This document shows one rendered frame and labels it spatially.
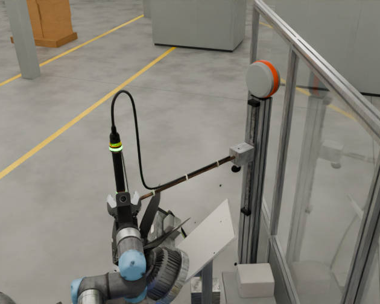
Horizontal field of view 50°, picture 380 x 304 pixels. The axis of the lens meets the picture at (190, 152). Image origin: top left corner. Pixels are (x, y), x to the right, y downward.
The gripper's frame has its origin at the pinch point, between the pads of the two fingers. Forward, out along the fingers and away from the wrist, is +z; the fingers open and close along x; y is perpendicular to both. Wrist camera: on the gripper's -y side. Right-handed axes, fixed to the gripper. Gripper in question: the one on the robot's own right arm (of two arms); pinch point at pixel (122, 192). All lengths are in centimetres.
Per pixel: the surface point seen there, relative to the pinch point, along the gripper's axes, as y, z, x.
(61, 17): 111, 828, -75
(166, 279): 53, 6, 15
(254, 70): -26, 38, 61
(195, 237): 48, 23, 31
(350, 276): 7, -46, 61
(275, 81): -24, 31, 67
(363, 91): 159, 403, 388
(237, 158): 11, 30, 53
